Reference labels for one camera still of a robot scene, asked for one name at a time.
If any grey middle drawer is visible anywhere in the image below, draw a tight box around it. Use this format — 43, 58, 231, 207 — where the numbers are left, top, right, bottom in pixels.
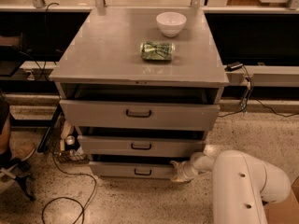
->
78, 135, 206, 158

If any grey top drawer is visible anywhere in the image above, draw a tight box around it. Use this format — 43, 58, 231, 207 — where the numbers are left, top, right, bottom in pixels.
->
60, 100, 219, 131

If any grey drawer cabinet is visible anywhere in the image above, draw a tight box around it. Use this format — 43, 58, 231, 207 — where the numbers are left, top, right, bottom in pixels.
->
49, 7, 229, 183

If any grey bottom drawer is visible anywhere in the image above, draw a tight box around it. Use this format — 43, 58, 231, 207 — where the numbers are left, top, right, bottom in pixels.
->
90, 161, 176, 179

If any grey drawer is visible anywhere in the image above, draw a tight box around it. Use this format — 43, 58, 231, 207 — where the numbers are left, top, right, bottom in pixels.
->
90, 161, 176, 179
78, 135, 206, 158
60, 100, 219, 131

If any black power adapter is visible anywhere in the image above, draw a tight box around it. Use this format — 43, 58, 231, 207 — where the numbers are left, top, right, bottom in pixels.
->
225, 62, 243, 72

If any black floor cable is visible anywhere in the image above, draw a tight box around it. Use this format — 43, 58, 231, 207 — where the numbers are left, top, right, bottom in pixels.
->
41, 152, 98, 224

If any brown shoe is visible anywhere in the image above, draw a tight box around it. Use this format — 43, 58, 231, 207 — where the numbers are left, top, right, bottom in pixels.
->
11, 144, 36, 161

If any cardboard box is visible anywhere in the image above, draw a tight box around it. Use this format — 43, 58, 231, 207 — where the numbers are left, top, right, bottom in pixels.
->
264, 176, 299, 224

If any green soda can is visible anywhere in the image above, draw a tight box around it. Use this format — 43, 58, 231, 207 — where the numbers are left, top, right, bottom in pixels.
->
140, 41, 175, 61

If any white ceramic bowl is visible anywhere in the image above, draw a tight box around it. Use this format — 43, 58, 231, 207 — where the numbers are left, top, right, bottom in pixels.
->
156, 12, 187, 37

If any wire basket with items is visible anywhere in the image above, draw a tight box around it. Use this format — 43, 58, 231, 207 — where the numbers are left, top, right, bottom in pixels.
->
50, 118, 88, 163

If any black cable at right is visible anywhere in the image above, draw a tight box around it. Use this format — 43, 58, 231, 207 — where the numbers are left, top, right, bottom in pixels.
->
217, 64, 299, 119

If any black office chair base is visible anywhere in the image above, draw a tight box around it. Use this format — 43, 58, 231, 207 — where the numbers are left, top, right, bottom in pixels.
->
0, 159, 36, 201

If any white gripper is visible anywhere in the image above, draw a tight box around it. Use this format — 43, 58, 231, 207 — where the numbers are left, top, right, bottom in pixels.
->
170, 160, 209, 183

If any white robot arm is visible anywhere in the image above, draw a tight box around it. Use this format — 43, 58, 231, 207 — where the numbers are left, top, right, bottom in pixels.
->
171, 150, 292, 224

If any black leaning bar left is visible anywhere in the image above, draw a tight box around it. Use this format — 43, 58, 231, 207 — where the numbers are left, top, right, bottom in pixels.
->
37, 105, 62, 153

